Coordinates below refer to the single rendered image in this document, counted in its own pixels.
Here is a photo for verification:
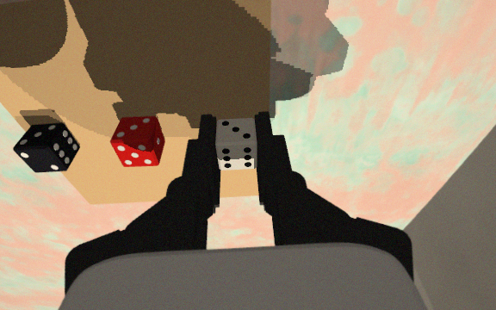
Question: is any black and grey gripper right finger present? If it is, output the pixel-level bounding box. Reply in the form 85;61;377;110
255;111;414;282

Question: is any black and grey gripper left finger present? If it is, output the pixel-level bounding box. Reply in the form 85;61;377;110
65;115;220;295

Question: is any tan flat mat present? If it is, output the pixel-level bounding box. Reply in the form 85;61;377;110
0;0;271;205

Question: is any black die with white pips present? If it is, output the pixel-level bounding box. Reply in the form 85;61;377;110
13;123;80;173

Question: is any red die with white pips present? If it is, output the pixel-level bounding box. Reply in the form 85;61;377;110
110;116;165;167

